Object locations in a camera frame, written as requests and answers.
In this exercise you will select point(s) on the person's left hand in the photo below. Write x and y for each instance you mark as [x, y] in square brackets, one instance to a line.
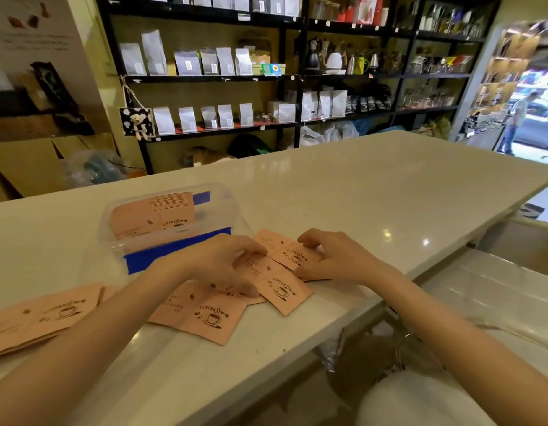
[212, 261]

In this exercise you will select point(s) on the person's right hand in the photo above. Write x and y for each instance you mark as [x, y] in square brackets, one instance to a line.
[345, 259]

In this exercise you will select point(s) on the person's left thumb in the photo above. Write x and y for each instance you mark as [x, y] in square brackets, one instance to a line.
[245, 287]

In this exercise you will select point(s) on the person's right thumb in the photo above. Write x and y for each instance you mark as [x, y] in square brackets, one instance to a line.
[308, 271]

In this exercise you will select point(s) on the peach printed coffee sachet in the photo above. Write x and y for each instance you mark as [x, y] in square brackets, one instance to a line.
[257, 267]
[296, 258]
[198, 314]
[283, 293]
[272, 240]

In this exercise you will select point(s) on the person's right forearm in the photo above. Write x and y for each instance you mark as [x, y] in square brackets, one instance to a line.
[469, 346]

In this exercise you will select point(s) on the person's left forearm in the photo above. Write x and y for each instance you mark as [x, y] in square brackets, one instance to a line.
[92, 341]

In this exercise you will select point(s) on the clear plastic container blue latches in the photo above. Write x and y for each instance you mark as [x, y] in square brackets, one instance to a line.
[176, 250]

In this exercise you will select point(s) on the bundle of peach packets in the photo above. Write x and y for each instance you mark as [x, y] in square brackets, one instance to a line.
[150, 217]

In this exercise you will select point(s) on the black bag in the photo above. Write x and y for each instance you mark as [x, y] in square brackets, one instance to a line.
[249, 146]

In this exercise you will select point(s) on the white plastic bags heap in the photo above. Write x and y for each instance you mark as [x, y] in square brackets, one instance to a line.
[327, 133]

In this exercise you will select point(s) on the white stand-up pouch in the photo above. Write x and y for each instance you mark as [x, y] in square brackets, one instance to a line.
[324, 105]
[339, 103]
[307, 107]

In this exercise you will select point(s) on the person's white shirt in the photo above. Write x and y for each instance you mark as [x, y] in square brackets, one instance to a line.
[416, 401]

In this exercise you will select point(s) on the row of silver pouches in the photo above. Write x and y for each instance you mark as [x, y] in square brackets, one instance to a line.
[185, 62]
[203, 117]

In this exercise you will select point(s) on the row of small black packets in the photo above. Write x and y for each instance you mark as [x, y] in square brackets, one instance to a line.
[369, 104]

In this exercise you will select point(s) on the clear plastic bag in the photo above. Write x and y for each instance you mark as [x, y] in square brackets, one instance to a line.
[94, 168]

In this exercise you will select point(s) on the black metal shelf unit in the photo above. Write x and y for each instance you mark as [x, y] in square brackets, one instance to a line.
[296, 79]

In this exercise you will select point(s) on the teddy bear hanging ornament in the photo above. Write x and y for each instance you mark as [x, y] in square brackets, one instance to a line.
[137, 123]

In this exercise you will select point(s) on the teal and yellow box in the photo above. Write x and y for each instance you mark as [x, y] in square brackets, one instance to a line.
[273, 69]

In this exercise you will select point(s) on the pile of peach packets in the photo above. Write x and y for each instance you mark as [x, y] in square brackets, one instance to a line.
[39, 317]

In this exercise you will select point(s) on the white kettle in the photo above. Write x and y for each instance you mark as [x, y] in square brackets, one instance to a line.
[334, 62]

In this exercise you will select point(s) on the black kettle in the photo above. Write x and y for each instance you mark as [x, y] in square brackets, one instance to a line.
[312, 57]

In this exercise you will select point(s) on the row of glassware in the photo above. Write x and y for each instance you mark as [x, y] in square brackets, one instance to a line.
[438, 65]

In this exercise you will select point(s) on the brown cardboard box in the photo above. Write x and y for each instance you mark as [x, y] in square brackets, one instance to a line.
[30, 166]

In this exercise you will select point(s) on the red box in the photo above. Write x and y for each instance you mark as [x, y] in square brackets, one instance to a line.
[367, 11]

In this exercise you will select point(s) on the grey car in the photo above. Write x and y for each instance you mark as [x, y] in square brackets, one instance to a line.
[540, 128]

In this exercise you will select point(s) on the wooden display shelf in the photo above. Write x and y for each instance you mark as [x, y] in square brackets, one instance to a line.
[504, 70]

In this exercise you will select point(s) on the row of glass bottles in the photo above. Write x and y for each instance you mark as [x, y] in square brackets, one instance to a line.
[451, 22]

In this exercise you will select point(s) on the wall poster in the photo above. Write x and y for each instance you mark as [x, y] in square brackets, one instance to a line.
[34, 62]

